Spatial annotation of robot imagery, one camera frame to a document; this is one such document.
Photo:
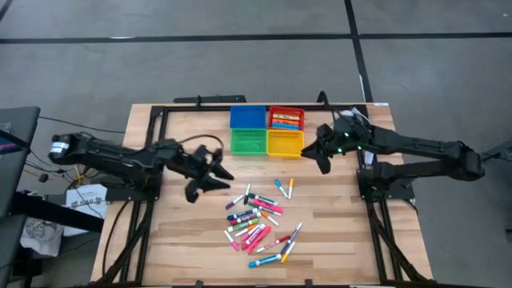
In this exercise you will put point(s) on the white paper sheet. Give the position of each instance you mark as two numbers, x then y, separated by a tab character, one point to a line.
86	204

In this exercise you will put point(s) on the black thin marker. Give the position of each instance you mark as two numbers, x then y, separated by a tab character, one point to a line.
247	194

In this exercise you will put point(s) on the navy thin marker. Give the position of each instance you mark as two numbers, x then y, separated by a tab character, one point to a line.
291	238

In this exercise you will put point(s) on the dark green Expo marker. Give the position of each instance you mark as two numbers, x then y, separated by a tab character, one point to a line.
262	199

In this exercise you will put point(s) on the yellow highlighter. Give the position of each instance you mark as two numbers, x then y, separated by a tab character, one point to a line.
286	117

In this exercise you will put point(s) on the blue Expo marker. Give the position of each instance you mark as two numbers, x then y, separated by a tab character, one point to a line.
242	214

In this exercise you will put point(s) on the white patterned bag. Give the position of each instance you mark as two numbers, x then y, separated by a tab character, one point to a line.
42	236

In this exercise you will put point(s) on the red thin marker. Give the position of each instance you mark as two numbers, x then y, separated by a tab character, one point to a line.
273	244

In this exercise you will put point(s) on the black beam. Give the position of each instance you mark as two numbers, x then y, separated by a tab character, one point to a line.
60	212

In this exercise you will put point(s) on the pink highlighter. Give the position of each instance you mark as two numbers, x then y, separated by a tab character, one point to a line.
268	206
258	239

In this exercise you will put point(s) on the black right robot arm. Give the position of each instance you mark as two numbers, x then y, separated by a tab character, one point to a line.
420	146

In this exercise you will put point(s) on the blue highlighter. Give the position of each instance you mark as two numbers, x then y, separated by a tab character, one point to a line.
285	126

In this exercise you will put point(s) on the black frame clamp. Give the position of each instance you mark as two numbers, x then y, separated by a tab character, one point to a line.
308	283
197	284
323	98
198	100

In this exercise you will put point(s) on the yellow plastic basket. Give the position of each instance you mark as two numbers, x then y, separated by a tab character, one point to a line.
285	143

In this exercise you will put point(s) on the teal Expo marker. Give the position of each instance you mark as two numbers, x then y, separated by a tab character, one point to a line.
264	261

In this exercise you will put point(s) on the green thin marker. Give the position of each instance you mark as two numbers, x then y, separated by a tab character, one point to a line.
253	205

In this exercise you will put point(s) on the red Expo marker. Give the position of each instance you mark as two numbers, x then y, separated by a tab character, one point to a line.
245	218

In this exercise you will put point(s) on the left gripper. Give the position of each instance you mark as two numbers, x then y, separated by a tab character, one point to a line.
192	164

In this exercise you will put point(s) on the grey desk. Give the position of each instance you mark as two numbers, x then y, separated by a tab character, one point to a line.
16	160

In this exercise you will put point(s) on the black power strip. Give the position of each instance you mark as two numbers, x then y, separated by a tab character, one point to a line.
210	98

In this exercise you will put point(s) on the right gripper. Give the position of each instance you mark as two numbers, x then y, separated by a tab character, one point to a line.
344	138

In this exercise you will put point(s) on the red plastic basket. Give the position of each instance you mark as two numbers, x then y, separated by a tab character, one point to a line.
286	109

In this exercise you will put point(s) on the orange thin marker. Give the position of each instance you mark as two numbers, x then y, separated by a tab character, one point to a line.
246	230

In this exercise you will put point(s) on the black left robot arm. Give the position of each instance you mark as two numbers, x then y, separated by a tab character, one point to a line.
112	158

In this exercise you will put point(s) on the blue plastic basket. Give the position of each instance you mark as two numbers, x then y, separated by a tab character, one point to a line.
248	117

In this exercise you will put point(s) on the pink thin marker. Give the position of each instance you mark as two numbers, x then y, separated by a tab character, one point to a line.
231	240

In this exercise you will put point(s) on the orange highlighter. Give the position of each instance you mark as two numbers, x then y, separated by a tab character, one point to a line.
285	121

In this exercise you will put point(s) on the green plastic basket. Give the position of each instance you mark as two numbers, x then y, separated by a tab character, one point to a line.
248	142

